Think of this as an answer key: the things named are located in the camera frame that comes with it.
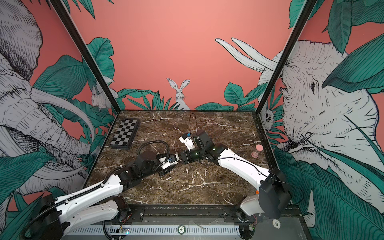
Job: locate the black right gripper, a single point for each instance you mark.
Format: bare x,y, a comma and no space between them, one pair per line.
187,155

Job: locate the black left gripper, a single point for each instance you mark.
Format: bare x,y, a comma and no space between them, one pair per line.
166,171

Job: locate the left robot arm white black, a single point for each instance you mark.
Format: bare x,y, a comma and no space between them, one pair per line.
56,218

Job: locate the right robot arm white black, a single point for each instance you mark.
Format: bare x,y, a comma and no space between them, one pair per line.
273,192

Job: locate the black white checkerboard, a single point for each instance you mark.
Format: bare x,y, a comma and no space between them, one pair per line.
125,134

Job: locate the pink hourglass timer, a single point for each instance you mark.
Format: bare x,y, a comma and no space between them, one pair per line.
259,148

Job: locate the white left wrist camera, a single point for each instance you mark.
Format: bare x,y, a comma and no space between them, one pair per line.
168,161

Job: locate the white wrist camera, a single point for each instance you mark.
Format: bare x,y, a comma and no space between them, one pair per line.
168,161
187,140

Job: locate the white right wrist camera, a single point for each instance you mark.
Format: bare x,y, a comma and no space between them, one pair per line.
187,140

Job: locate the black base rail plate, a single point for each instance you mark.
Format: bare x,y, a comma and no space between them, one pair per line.
202,215

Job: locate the white slotted cable duct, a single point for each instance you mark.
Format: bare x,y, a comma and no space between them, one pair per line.
170,230

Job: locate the black metal frame post left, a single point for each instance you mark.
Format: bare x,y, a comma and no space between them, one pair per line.
67,21

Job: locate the black metal frame post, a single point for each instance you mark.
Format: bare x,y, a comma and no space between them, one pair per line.
67,21
296,32

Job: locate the black metal frame post right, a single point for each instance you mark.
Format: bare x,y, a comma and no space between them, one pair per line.
296,32

